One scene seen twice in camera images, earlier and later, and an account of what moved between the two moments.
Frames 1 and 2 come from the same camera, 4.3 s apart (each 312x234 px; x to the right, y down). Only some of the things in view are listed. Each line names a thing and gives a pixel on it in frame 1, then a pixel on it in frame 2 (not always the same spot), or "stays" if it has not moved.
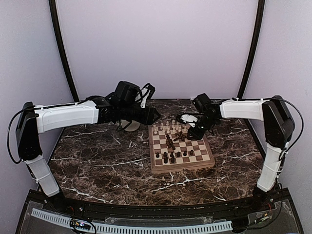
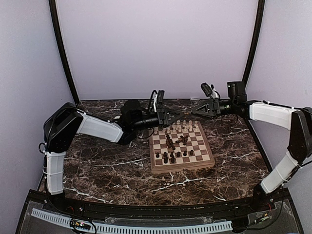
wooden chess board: x=171 y=150 stays
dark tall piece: x=172 y=160 stays
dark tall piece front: x=165 y=158 stays
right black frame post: x=259 y=25 stays
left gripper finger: x=151 y=115 to x=177 y=115
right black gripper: x=198 y=135 to x=210 y=107
